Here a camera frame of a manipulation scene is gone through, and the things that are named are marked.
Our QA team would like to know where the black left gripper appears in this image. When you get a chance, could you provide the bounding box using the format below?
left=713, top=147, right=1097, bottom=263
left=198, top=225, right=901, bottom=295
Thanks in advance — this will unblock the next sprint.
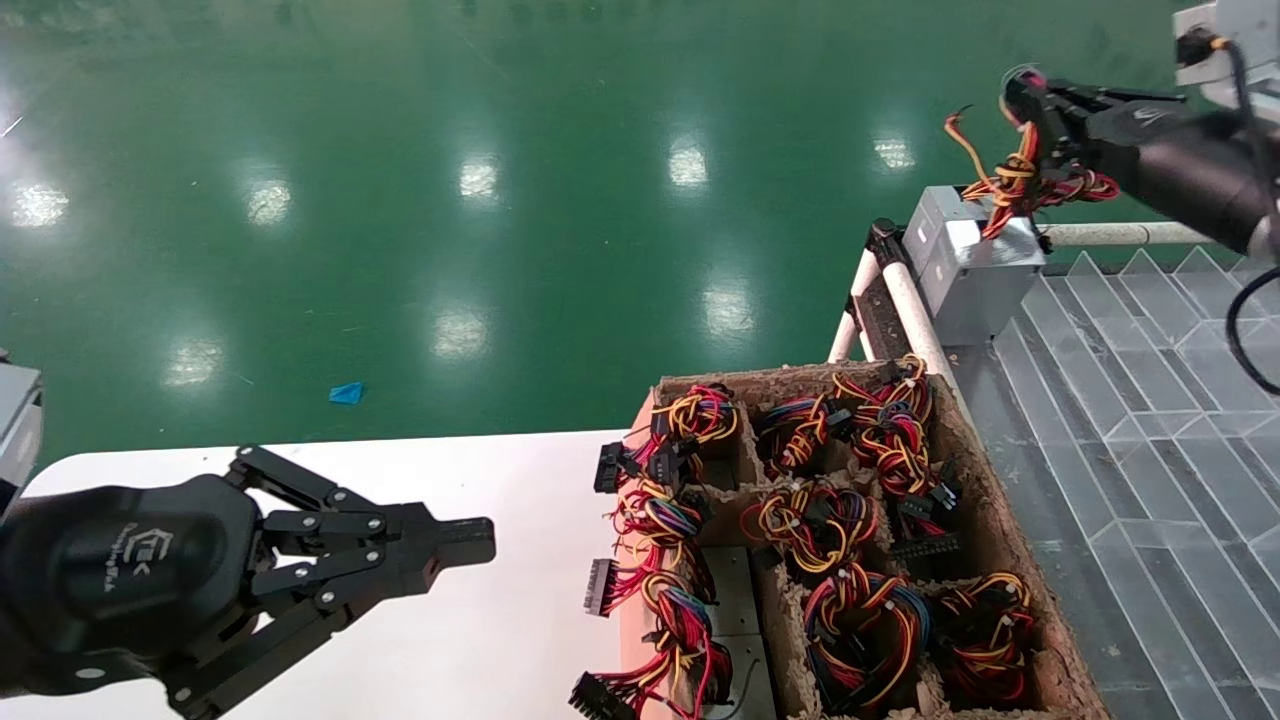
left=0, top=475, right=496, bottom=719

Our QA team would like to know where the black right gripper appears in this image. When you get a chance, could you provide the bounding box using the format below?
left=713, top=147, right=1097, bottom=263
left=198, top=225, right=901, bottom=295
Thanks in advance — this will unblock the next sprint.
left=1003, top=72, right=1280, bottom=253

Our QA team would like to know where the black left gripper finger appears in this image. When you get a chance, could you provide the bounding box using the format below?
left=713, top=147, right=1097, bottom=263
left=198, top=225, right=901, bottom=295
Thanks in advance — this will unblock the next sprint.
left=225, top=445, right=496, bottom=553

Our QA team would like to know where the grey power supply with wires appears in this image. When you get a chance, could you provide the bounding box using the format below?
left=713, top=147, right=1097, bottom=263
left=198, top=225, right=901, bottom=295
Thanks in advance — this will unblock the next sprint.
left=920, top=105, right=1066, bottom=347
left=903, top=170, right=1121, bottom=291

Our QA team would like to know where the white horizontal rack pipe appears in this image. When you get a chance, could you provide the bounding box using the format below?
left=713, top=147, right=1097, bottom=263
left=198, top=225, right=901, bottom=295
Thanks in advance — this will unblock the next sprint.
left=1040, top=222, right=1216, bottom=248

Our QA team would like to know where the black pipe joint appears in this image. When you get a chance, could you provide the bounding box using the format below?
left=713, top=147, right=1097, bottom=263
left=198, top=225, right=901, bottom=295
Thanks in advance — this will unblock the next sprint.
left=866, top=218, right=909, bottom=269

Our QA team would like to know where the long white rack pipe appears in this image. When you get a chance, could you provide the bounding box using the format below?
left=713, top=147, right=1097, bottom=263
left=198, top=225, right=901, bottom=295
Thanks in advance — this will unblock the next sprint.
left=880, top=258, right=971, bottom=416

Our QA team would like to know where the short white rack pipe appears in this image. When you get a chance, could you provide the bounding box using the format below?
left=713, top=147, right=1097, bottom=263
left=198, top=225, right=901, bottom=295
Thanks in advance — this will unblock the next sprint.
left=828, top=250, right=883, bottom=363

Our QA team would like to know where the brown cardboard compartment tray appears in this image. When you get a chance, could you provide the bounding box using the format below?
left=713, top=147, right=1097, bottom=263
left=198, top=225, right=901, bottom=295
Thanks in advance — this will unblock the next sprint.
left=620, top=362, right=1111, bottom=720

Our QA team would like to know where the clear ridged plastic sheet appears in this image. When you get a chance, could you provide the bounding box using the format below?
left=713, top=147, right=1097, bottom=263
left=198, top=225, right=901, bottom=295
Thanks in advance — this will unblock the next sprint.
left=945, top=245, right=1280, bottom=720

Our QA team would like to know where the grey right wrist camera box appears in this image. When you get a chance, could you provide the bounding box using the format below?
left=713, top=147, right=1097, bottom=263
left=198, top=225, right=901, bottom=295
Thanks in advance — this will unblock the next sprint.
left=1172, top=0, right=1280, bottom=111

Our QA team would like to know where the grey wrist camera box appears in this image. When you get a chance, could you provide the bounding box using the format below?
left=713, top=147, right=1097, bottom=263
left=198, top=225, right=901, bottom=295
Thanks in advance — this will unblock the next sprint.
left=0, top=350, right=46, bottom=516
left=1172, top=0, right=1280, bottom=111

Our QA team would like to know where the power supply with coloured wires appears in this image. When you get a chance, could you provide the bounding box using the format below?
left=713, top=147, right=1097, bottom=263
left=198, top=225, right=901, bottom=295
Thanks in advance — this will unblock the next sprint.
left=567, top=572, right=779, bottom=720
left=740, top=478, right=881, bottom=576
left=835, top=355, right=966, bottom=561
left=930, top=572, right=1036, bottom=706
left=583, top=478, right=763, bottom=641
left=800, top=563, right=933, bottom=713
left=755, top=388, right=853, bottom=479
left=593, top=385, right=743, bottom=498

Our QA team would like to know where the black camera cable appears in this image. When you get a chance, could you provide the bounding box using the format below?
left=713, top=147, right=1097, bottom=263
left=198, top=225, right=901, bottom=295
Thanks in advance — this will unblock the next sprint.
left=1178, top=30, right=1280, bottom=396

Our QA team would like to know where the dark rail between pipes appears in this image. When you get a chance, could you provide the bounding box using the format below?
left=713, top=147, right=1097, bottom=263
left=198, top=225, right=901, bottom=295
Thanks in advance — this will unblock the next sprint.
left=855, top=275, right=916, bottom=361

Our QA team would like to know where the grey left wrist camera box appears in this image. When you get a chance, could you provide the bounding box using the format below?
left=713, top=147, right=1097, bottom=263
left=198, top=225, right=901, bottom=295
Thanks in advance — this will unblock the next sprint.
left=0, top=350, right=46, bottom=516

